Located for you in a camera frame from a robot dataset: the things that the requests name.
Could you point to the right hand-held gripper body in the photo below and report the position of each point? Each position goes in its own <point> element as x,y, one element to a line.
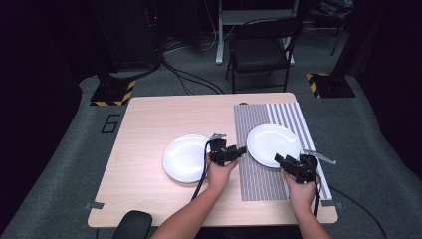
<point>305,171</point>

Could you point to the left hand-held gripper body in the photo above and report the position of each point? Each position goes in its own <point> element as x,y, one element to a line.
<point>219,152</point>

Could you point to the white plate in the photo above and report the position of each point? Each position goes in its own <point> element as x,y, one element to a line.
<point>270,142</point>
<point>184,159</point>

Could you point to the person's right hand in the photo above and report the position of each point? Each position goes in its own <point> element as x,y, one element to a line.
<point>303,194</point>

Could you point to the person's left hand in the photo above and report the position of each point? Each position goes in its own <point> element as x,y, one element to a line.
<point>217,176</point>

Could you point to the grey striped placemat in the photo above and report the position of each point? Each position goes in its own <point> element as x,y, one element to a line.
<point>252,181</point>

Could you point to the grey tape piece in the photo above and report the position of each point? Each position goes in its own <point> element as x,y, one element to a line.
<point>94,205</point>
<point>331,203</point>

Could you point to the black stand with striped base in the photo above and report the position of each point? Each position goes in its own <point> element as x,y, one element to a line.
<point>331,86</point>
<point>111,93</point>

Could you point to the black folding chair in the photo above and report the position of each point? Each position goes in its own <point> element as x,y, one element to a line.
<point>262,49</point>

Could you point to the black computer cabinet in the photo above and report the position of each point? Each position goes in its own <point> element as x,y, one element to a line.
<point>132,33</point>

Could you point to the dark cluttered side table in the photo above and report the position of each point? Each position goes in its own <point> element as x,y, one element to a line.
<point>335,8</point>

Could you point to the white desk frame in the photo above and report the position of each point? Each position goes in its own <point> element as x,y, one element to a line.
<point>219,40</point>

